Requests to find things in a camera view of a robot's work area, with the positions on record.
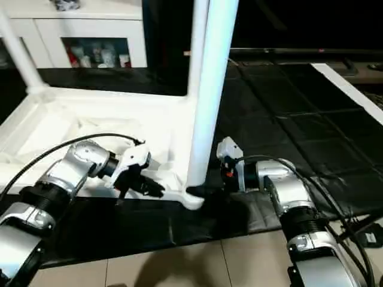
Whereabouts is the white plastic table top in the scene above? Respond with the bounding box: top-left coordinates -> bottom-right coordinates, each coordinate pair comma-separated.
0,86 -> 207,212

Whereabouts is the black work mat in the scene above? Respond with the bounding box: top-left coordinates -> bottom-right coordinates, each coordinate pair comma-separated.
0,61 -> 383,268

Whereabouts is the red white bottle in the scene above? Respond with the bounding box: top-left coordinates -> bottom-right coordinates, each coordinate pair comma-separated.
70,47 -> 81,68

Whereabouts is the black tripod stand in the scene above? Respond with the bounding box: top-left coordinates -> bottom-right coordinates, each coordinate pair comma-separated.
338,212 -> 383,240

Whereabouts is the white flat strip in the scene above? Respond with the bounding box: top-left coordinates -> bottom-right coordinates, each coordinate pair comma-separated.
311,62 -> 383,126

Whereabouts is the black adapter with label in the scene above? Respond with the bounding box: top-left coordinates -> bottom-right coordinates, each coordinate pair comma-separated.
358,230 -> 381,248

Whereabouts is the black box with label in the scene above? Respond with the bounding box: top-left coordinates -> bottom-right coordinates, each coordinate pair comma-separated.
142,0 -> 232,94

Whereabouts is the white glass door cabinet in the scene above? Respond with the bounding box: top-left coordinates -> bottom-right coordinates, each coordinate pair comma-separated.
0,0 -> 148,69

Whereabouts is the black long rail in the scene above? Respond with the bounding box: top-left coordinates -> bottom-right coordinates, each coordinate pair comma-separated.
229,47 -> 383,56

